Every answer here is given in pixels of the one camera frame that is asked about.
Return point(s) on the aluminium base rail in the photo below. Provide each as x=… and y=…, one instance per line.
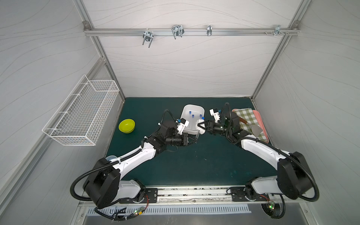
x=187, y=195

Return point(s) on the white vent strip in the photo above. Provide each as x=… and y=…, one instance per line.
x=192, y=209

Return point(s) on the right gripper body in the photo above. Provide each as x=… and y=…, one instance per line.
x=208, y=127

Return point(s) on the pink tray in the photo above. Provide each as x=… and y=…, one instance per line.
x=260, y=121

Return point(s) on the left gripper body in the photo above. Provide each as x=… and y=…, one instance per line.
x=185, y=139

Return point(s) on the metal spatula wooden handle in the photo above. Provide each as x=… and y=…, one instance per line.
x=254, y=128

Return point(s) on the white wire basket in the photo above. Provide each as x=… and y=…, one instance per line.
x=81, y=117

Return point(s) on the green bowl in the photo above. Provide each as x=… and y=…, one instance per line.
x=127, y=126

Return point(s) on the clear plastic cup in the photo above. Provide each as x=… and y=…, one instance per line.
x=111, y=158

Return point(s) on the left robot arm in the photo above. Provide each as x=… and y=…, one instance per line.
x=104, y=184

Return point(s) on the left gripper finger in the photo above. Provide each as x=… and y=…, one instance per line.
x=193, y=135
x=192, y=140

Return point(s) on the white rectangular tray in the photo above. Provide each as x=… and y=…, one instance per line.
x=196, y=110

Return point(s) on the aluminium top rail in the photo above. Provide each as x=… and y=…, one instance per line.
x=196, y=32

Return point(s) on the metal hook clamp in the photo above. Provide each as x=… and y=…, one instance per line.
x=277, y=32
x=177, y=31
x=209, y=30
x=147, y=37

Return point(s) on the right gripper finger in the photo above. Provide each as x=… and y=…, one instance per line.
x=203, y=124
x=203, y=130

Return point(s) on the green table mat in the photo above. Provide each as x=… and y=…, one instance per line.
x=213, y=160

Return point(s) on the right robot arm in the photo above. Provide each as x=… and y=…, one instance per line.
x=294, y=178

